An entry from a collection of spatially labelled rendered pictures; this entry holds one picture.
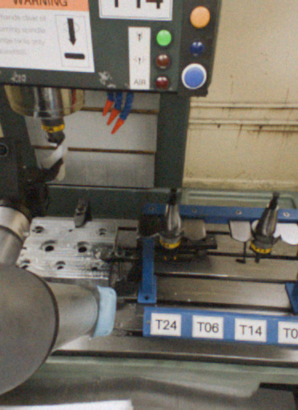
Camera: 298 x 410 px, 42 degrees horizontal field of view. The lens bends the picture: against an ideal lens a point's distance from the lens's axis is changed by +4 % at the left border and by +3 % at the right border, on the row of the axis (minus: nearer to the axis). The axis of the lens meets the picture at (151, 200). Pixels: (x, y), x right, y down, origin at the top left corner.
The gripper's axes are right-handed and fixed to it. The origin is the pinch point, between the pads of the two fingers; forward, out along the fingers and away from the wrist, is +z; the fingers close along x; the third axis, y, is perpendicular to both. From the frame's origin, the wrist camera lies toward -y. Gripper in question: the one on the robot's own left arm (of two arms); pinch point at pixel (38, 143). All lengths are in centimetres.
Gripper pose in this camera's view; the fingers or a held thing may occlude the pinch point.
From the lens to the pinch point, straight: 81.7
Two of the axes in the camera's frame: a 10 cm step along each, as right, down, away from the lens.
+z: 0.4, -6.6, 7.5
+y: -0.2, 7.5, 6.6
